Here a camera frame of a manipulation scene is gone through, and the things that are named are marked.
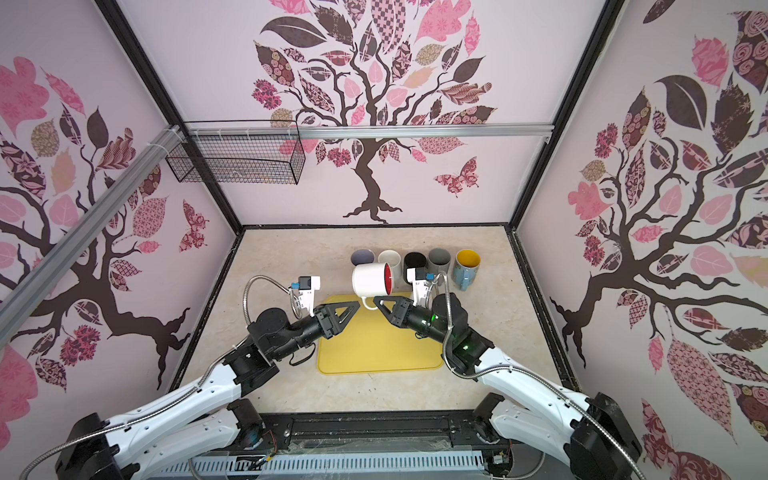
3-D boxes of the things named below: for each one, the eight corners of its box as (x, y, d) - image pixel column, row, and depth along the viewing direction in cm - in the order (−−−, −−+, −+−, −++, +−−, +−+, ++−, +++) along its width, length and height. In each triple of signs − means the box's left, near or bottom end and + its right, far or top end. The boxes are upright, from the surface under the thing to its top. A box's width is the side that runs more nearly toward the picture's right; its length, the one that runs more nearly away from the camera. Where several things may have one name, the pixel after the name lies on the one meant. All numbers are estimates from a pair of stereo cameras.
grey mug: (427, 283, 104) (430, 265, 96) (426, 266, 109) (428, 247, 101) (447, 283, 104) (452, 265, 96) (444, 266, 109) (449, 247, 101)
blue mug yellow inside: (454, 294, 101) (460, 277, 93) (450, 267, 109) (455, 249, 101) (478, 294, 101) (485, 277, 93) (472, 267, 109) (478, 249, 101)
